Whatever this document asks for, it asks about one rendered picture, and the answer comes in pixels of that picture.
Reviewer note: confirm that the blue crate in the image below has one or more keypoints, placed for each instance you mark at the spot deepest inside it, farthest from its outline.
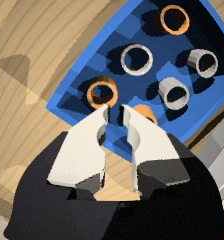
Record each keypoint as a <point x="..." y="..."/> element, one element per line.
<point x="206" y="95"/>

